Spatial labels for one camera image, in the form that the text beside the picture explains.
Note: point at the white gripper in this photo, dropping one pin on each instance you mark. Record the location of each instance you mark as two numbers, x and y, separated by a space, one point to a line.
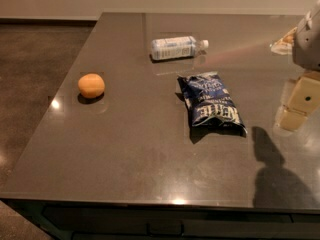
307 46

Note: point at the blue chip bag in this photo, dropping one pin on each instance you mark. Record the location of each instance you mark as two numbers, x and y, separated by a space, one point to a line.
209 102

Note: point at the blue plastic water bottle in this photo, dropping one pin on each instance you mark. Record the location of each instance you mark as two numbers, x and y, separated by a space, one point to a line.
177 47

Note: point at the orange fruit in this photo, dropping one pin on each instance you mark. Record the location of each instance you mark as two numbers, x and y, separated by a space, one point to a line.
91 85

